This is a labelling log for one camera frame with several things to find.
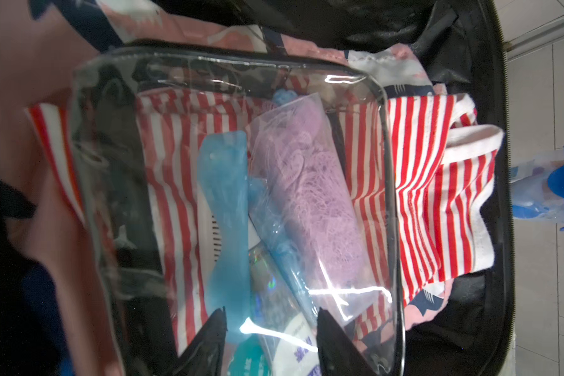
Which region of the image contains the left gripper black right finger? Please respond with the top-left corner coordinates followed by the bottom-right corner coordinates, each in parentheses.
top-left (316, 308), bottom-right (375, 376)

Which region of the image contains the black and white suitcase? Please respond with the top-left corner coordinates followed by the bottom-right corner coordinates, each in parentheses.
top-left (0, 1), bottom-right (514, 375)

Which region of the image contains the blue lidded cup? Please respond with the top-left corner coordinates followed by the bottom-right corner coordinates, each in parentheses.
top-left (509, 147), bottom-right (564, 232)

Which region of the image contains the clear black-trimmed toiletry pouch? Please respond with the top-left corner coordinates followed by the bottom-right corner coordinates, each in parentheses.
top-left (68, 42), bottom-right (405, 375)

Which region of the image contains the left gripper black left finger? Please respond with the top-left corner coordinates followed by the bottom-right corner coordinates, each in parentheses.
top-left (171, 308), bottom-right (227, 376)

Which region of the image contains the red white striped garment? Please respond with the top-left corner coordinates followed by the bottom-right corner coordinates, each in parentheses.
top-left (25, 88), bottom-right (504, 353)

